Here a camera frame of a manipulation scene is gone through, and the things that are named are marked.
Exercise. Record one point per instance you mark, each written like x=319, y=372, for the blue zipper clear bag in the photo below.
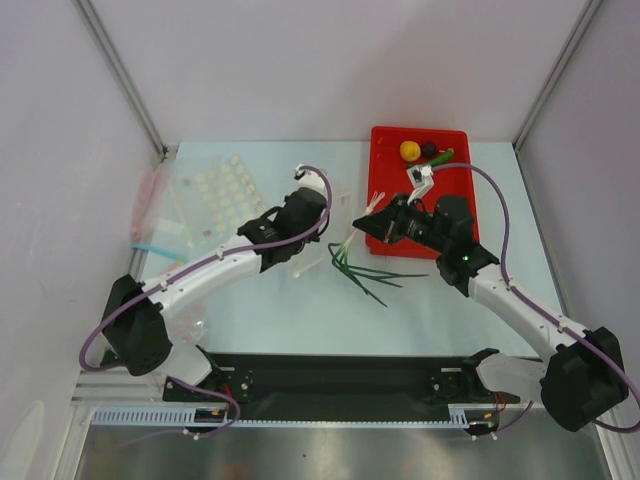
x=163, y=238

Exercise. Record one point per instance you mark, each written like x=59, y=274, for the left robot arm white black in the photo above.
x=137, y=314

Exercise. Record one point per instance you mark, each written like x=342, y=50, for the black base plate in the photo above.
x=318, y=388

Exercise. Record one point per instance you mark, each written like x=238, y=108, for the dark brown round fruit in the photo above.
x=429, y=150

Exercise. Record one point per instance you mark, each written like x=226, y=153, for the grey slotted cable duct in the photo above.
x=192, y=417

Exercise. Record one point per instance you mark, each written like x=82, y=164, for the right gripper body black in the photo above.
x=392, y=226

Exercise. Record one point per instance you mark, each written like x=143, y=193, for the green chili pepper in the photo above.
x=441, y=159

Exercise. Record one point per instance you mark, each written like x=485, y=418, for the green scallion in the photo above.
x=357, y=274

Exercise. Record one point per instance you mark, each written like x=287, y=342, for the pink zip bag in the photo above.
x=148, y=203

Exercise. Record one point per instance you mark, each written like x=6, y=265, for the red plastic tray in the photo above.
x=387, y=174

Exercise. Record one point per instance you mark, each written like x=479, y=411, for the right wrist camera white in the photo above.
x=421, y=178

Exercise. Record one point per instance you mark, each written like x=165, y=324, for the clear dotted zip bag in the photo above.
x=316, y=253

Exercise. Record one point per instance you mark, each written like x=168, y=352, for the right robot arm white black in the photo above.
x=579, y=373

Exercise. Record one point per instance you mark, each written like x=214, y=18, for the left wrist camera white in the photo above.
x=311, y=178

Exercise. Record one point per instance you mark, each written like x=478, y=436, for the yellow lemon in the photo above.
x=410, y=151

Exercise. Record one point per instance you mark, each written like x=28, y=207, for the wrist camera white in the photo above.
x=311, y=178
x=421, y=178

